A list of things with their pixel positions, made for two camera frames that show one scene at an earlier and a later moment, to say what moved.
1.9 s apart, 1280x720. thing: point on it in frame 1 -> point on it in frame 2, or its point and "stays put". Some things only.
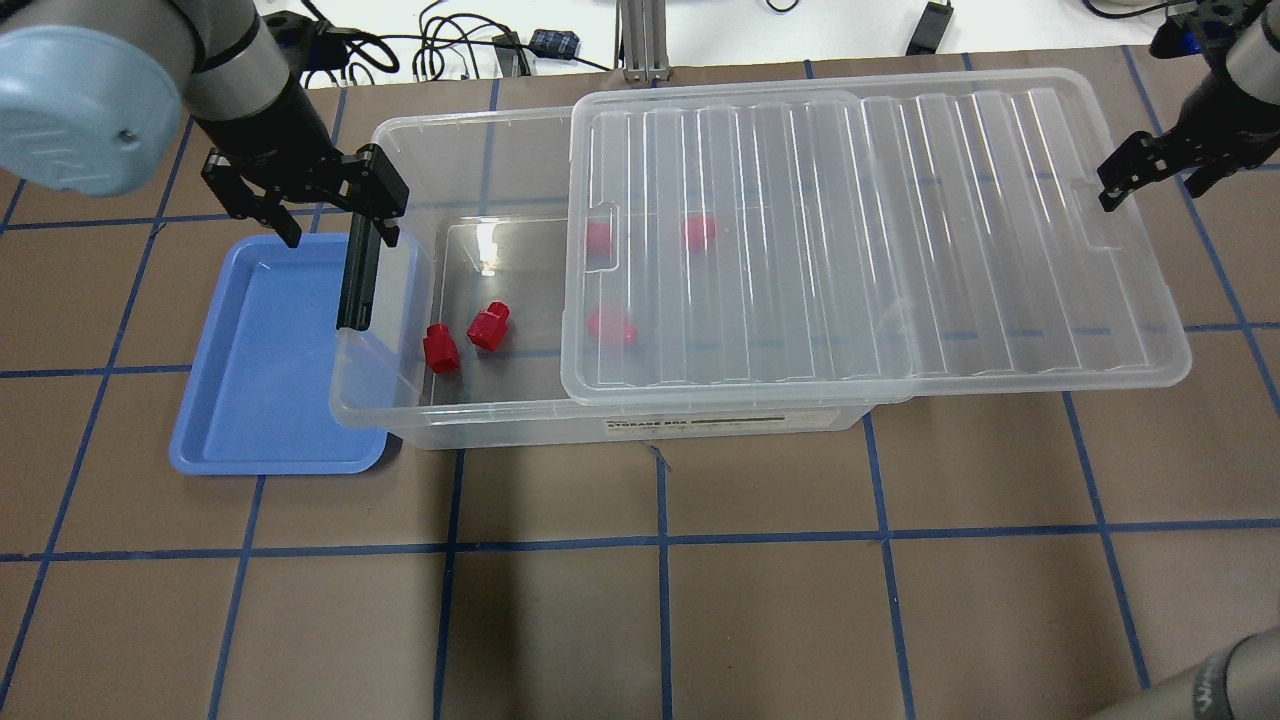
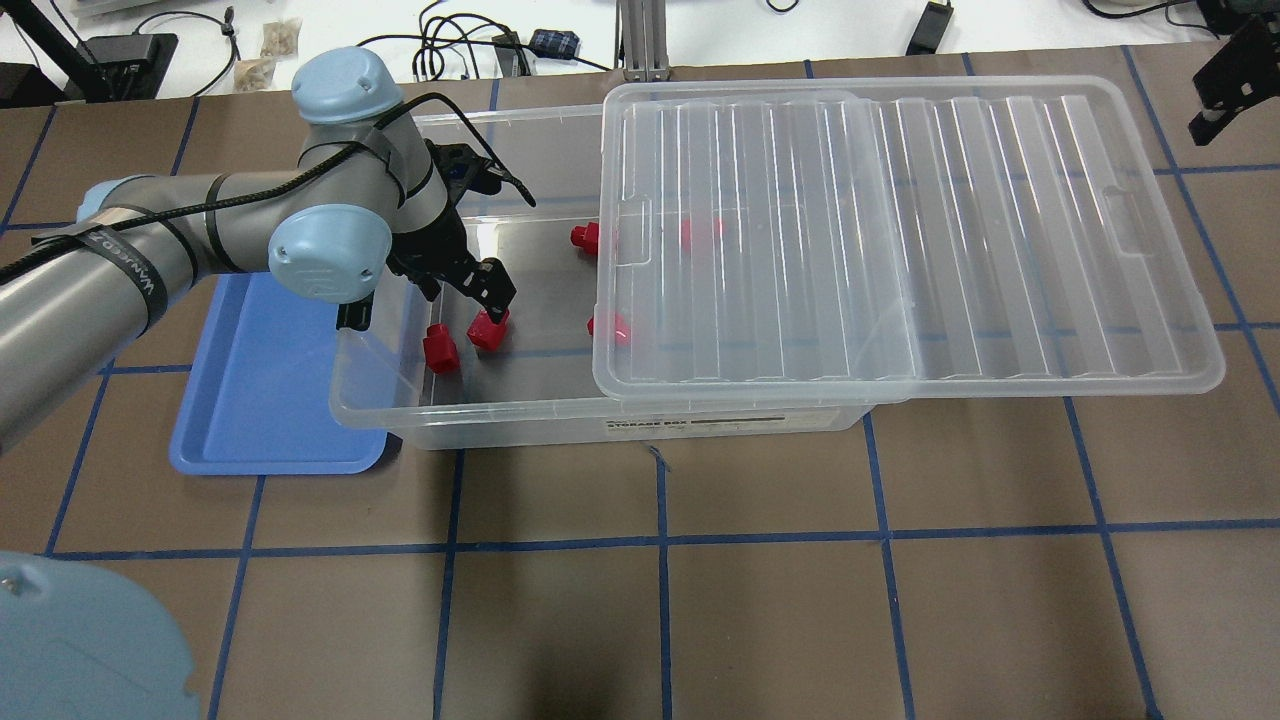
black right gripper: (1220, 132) -> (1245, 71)
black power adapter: (930, 29) stays put
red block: (441, 349) stays put
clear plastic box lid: (824, 246) stays put
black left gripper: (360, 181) -> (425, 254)
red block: (488, 328) stays put
